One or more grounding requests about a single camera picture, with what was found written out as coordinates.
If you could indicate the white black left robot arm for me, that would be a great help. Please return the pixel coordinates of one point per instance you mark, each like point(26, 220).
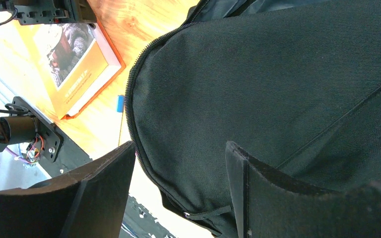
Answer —
point(18, 123)

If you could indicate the orange cover book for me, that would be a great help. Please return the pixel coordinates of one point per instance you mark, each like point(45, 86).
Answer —
point(75, 61)

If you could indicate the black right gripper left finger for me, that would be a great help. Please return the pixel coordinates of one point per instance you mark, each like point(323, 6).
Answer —
point(36, 212)

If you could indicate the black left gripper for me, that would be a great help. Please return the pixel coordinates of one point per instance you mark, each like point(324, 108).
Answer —
point(32, 12)

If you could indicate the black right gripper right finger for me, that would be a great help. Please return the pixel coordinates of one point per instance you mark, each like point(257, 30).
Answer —
point(268, 203)

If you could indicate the black student backpack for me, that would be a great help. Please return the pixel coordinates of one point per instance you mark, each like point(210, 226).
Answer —
point(295, 83)

